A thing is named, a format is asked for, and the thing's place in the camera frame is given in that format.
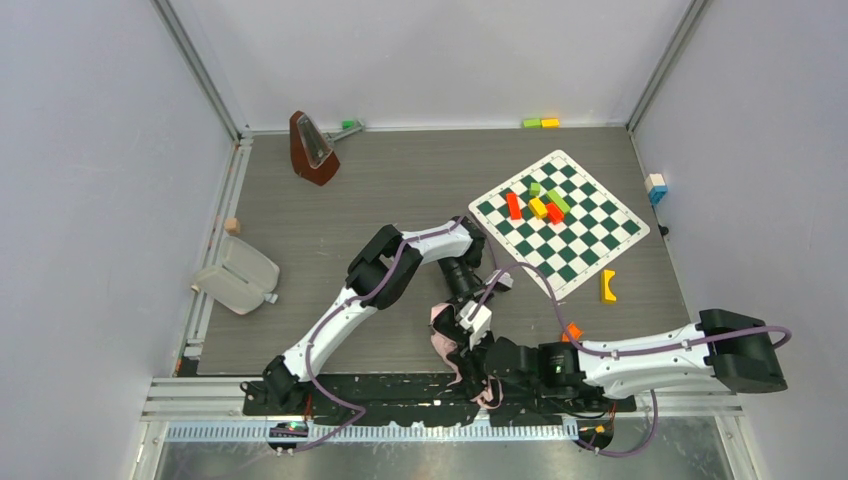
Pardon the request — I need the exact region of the pink and black folding umbrella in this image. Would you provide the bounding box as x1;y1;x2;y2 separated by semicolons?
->
429;306;504;410

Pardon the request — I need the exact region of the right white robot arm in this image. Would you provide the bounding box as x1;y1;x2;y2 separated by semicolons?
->
432;309;790;403

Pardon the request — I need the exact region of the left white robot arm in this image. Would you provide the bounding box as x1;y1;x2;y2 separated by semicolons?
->
262;217;492;407

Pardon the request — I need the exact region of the orange curved block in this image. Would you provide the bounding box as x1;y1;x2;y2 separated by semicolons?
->
561;322;583;342

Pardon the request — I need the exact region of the long red block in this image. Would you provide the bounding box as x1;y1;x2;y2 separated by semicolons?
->
505;192;523;221

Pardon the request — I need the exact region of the yellow block on chessboard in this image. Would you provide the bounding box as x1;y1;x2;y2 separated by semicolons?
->
527;197;548;219

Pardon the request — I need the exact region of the yellow block on table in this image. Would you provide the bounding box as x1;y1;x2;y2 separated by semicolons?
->
600;269;617;304

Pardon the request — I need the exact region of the green white chessboard mat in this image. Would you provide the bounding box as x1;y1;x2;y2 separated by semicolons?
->
468;150;650;301

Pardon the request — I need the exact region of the small red block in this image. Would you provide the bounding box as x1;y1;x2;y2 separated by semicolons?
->
546;203;564;225

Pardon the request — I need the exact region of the long green block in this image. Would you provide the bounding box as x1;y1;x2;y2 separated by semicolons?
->
546;189;571;215

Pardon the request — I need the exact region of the brown wooden metronome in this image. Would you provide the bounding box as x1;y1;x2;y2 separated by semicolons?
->
289;111;340;186

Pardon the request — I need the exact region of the blue and white block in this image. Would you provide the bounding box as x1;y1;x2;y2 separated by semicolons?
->
645;173;668;206

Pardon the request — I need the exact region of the small wooden cube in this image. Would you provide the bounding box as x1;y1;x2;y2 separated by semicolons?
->
224;218;241;235

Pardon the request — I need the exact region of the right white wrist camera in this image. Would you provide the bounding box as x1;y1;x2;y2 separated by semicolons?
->
458;301;492;349

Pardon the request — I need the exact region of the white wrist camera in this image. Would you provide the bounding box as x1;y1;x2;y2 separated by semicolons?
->
485;269;514;292
458;301;492;349

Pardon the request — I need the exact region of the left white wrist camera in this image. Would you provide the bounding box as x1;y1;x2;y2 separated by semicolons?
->
485;269;514;292

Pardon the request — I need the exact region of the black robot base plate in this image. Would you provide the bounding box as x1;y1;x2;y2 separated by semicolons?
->
241;373;636;427

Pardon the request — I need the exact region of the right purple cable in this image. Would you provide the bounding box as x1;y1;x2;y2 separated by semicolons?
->
473;262;794;461

